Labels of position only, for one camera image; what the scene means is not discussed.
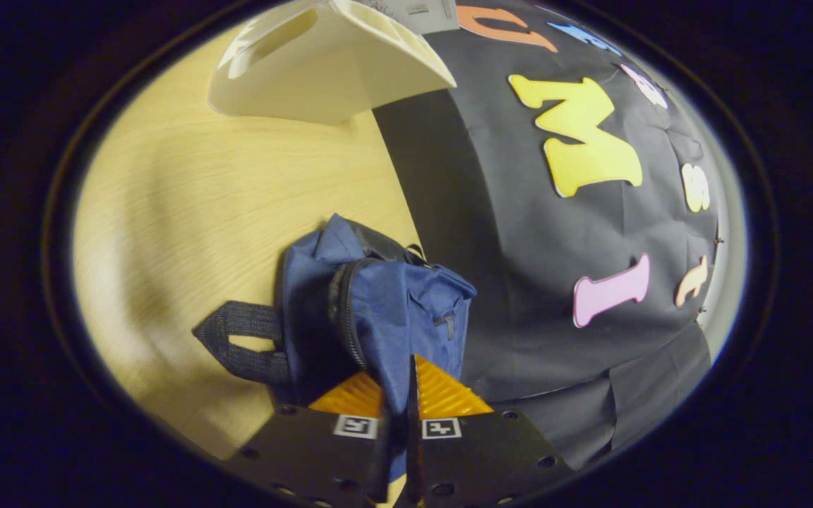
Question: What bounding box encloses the white bookshelf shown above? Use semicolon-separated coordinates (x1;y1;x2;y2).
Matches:
207;0;458;127

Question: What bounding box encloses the black backdrop cloth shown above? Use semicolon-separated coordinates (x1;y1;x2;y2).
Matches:
371;0;732;470

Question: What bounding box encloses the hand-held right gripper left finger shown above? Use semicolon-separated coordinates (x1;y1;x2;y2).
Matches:
226;370;397;506

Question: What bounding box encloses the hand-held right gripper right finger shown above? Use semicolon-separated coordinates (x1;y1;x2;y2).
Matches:
405;353;578;506

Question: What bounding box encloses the grey-blue cover book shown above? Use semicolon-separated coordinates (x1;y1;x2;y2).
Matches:
378;0;462;36

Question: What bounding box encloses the blue schoolbag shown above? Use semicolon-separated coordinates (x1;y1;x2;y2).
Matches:
193;214;478;488

